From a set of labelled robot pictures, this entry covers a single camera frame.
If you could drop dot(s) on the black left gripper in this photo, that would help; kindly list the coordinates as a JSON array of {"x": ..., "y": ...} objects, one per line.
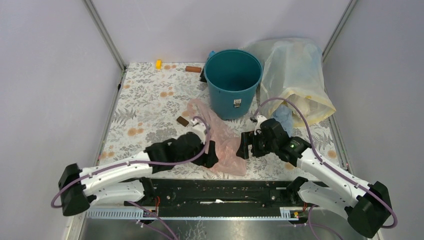
[{"x": 208, "y": 160}]

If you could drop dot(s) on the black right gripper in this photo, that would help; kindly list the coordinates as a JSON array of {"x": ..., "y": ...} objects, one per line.
[{"x": 246, "y": 139}]

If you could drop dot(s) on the pink plastic trash bag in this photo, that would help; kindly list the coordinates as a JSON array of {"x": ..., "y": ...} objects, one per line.
[{"x": 226, "y": 141}]

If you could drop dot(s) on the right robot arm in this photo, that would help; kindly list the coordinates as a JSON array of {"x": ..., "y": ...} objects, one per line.
[{"x": 365, "y": 206}]

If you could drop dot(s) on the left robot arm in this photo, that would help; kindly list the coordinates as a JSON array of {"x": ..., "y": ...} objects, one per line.
[{"x": 128, "y": 180}]

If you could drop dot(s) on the blue plastic trash bag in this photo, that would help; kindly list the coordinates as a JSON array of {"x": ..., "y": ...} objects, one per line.
[{"x": 284, "y": 115}]

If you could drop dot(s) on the teal plastic trash bin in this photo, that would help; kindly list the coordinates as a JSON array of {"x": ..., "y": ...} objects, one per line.
[{"x": 233, "y": 76}]

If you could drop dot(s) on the dark brown wooden block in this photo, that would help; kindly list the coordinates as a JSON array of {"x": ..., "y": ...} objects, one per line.
[{"x": 182, "y": 121}]

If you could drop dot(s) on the black checkered tray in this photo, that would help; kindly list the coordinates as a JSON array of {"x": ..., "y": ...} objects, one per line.
[{"x": 202, "y": 77}]

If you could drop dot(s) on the floral table mat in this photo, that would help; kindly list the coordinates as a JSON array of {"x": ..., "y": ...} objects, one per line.
[{"x": 151, "y": 100}]

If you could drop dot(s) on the large translucent bag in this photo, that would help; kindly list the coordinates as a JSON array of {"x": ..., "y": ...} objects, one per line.
[{"x": 291, "y": 66}]

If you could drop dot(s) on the orange-brown wooden block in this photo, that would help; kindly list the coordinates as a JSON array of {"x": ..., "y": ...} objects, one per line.
[{"x": 193, "y": 69}]

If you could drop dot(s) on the yellow toy block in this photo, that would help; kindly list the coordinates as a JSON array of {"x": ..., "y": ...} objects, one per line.
[{"x": 158, "y": 64}]

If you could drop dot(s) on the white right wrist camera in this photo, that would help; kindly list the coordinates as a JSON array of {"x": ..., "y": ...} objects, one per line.
[{"x": 258, "y": 120}]

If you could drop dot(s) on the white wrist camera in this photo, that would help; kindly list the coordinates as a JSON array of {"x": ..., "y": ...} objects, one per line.
[
  {"x": 199, "y": 128},
  {"x": 258, "y": 120}
]

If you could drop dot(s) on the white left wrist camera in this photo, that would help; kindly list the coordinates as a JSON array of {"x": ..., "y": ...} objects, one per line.
[{"x": 199, "y": 128}]

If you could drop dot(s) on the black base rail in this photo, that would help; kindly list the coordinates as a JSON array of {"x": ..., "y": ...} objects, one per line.
[{"x": 195, "y": 199}]

